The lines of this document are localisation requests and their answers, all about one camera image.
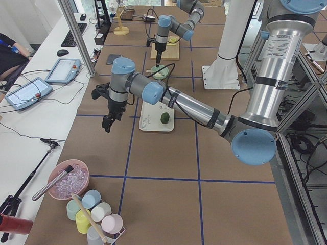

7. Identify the wooden cutting board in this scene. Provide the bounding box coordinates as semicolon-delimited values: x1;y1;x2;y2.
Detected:
150;35;179;60

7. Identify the teach pendant far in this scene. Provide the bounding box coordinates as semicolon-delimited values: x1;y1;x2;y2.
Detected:
45;58;81;84

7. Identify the teach pendant near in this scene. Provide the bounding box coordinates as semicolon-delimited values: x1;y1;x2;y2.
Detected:
5;77;53;110

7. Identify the seated person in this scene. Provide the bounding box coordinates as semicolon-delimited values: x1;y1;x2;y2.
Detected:
1;33;33;91

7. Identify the white rectangular tray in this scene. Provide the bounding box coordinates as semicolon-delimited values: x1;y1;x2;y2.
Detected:
139;102;175;132

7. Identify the pink cup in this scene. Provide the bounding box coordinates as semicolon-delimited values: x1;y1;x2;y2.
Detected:
101;214;123;234

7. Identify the grey folded cloth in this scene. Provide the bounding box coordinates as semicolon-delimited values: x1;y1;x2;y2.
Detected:
106;54;123;65

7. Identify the wire cup rack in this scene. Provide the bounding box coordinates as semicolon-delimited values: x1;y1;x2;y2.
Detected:
102;201;126;242

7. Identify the teach pendant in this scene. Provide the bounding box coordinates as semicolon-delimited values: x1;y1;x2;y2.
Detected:
45;58;81;84
5;77;53;110

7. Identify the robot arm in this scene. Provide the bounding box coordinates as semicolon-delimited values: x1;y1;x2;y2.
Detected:
154;0;204;67
92;1;326;165

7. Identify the blue cup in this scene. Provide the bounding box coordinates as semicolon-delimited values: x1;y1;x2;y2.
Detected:
81;189;101;209

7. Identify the aluminium frame post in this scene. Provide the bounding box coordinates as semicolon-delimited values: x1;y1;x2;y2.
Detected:
58;0;96;78

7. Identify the black tripod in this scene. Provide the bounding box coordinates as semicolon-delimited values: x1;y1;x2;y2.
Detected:
0;137;61;243

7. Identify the wooden mug tree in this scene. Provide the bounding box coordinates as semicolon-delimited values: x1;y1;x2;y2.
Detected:
113;5;129;36

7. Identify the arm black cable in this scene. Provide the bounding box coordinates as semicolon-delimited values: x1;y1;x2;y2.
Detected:
144;8;158;39
127;63;213;127

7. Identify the green avocado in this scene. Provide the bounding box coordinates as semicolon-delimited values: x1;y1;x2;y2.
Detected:
160;112;170;125

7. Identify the black computer mouse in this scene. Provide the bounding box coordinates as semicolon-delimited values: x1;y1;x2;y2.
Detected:
57;49;69;57

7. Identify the white cup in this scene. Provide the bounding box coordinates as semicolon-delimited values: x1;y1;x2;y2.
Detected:
91;202;111;222

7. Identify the grey cup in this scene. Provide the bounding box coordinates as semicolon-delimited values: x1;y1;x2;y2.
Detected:
87;226;104;245

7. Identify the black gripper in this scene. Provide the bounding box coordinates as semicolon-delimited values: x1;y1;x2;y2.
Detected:
156;42;166;67
102;98;127;132

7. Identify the metal scoop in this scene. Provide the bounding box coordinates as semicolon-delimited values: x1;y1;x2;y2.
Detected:
133;14;156;23

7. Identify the yellow cup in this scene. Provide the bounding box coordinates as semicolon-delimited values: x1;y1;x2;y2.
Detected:
75;210;91;234

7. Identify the pink bowl with ice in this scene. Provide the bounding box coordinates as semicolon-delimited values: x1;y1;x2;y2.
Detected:
48;159;90;200

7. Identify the red cylinder bottle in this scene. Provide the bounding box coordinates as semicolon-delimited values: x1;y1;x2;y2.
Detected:
1;214;33;235

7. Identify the green cup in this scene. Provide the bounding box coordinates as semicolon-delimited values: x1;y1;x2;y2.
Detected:
66;199;80;221

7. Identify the black keyboard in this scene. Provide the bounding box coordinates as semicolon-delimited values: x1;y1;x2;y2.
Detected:
60;22;88;48

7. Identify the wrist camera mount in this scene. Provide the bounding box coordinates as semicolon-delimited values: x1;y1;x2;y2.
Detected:
91;83;110;100
146;38;157;47

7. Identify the light green bowl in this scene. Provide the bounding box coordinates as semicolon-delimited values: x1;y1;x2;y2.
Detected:
150;65;169;80

